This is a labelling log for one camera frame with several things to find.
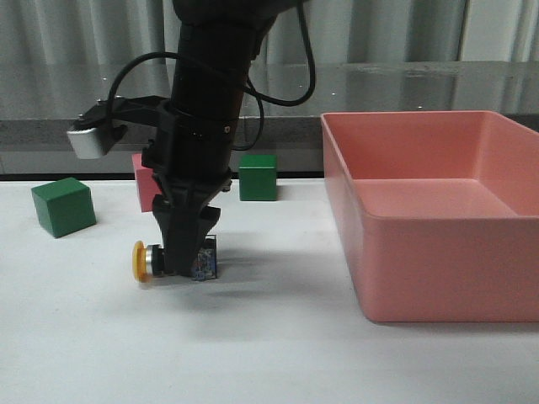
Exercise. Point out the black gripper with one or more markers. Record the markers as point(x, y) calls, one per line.
point(189, 159)

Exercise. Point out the green cube right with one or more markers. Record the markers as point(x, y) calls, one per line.
point(258, 178)

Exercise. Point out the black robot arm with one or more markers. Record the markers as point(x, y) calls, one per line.
point(218, 41)

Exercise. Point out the green cube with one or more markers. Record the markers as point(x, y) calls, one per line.
point(64, 206)
point(258, 178)

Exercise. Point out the yellow push button switch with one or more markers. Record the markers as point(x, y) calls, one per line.
point(148, 262)

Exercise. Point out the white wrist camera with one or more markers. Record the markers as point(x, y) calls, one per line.
point(91, 135)

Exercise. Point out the pink wooden cube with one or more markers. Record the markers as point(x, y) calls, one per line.
point(146, 185)

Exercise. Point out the grey-green curtain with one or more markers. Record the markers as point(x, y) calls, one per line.
point(113, 32)

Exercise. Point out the pink plastic bin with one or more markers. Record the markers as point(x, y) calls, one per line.
point(437, 213)

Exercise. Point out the green cube left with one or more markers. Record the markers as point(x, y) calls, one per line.
point(64, 206)

